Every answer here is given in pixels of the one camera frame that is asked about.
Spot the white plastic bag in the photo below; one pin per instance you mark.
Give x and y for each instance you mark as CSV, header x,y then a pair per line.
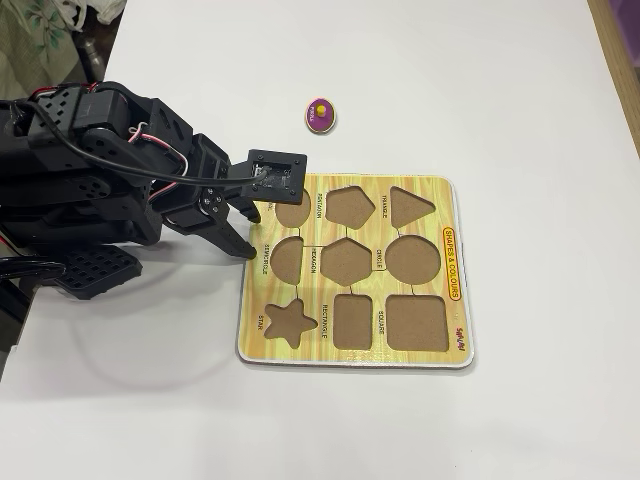
x,y
102,6

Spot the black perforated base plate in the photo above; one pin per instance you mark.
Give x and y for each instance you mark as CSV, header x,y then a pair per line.
x,y
97,272

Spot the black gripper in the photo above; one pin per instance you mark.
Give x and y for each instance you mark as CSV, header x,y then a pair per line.
x,y
212,202

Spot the wooden shapes puzzle board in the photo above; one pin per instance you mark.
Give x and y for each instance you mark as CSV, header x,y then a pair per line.
x,y
370,235

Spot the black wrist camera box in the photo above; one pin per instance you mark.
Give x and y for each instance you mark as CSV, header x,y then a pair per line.
x,y
277,175

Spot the purple oval piece yellow pin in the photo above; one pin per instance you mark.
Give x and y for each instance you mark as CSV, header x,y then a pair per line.
x,y
314,118

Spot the steel bottle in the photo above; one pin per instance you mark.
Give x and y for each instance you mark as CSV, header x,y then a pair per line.
x,y
93,57

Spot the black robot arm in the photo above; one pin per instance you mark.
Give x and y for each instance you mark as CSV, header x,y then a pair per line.
x,y
100,200

